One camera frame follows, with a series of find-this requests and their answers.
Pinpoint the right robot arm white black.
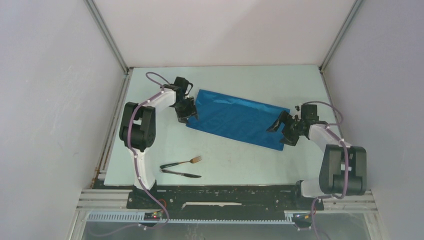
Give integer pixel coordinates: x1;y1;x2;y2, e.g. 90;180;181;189
267;101;367;209

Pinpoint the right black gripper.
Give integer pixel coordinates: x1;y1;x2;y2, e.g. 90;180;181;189
266;109;304;146

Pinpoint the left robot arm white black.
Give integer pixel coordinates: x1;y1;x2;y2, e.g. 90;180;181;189
118;76;198;208

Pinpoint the knife with black handle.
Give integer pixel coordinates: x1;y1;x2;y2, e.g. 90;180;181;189
160;169;202;179

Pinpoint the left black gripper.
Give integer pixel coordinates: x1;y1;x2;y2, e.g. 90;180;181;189
173;96;198;125

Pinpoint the fork with black handle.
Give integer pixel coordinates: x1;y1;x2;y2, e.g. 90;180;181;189
160;156;202;170

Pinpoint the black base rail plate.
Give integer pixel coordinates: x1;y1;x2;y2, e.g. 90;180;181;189
126;184;313;222

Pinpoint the aluminium frame rail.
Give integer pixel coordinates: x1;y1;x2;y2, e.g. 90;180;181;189
77;185;378;224

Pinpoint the small circuit board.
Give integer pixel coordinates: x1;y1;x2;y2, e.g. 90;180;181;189
143;212;163;221

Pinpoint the blue cloth napkin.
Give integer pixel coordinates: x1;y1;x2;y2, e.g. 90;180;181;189
186;89;290;151

